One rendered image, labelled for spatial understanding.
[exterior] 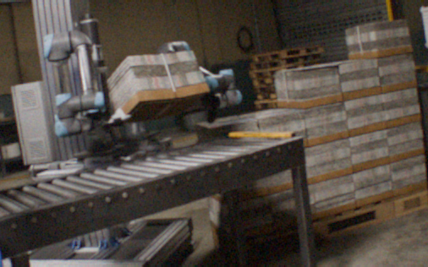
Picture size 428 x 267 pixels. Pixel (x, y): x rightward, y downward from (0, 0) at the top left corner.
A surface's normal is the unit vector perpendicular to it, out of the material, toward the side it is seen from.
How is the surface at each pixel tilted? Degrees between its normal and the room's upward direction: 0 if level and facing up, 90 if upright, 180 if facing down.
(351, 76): 90
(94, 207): 90
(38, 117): 90
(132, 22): 90
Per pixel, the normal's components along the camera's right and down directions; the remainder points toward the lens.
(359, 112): 0.27, 0.00
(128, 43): 0.60, -0.05
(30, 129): -0.26, 0.09
